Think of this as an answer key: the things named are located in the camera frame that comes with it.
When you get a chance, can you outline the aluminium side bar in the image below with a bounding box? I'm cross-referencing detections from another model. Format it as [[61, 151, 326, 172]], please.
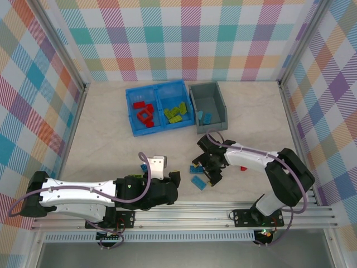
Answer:
[[49, 82, 91, 209], [278, 82, 319, 206]]

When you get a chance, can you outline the grey metal sheet panel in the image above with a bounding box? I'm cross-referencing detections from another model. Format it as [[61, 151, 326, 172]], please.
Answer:
[[33, 241, 335, 268]]

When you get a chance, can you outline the grey plastic bin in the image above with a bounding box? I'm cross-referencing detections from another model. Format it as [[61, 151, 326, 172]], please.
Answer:
[[188, 82, 230, 136]]

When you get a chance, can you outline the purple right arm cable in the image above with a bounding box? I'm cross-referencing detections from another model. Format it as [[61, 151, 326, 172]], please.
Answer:
[[206, 130, 311, 248]]

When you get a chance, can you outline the slotted grey cable duct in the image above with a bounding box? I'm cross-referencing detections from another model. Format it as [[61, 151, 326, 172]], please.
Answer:
[[44, 230, 258, 243]]

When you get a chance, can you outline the red frame lego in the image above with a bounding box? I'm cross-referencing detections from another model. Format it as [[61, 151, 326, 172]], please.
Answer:
[[136, 108, 155, 124]]

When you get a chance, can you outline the black base electronics board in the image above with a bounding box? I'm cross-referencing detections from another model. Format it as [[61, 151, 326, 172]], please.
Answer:
[[96, 231, 125, 250], [252, 228, 276, 248]]

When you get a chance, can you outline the aluminium frame post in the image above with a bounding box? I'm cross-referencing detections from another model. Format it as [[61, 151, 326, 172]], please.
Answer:
[[277, 0, 333, 88], [30, 0, 91, 92]]

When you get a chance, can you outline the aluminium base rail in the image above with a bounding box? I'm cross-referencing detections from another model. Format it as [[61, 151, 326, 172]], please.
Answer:
[[30, 200, 340, 231]]

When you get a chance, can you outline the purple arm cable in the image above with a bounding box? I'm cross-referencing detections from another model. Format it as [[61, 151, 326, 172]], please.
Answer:
[[8, 151, 154, 250], [206, 130, 311, 248]]

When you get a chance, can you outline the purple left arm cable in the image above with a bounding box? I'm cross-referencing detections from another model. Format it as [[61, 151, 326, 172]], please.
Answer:
[[8, 151, 154, 250]]

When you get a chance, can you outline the blue plastic bin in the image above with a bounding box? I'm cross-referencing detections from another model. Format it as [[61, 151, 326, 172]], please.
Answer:
[[124, 83, 164, 138], [155, 80, 196, 131]]

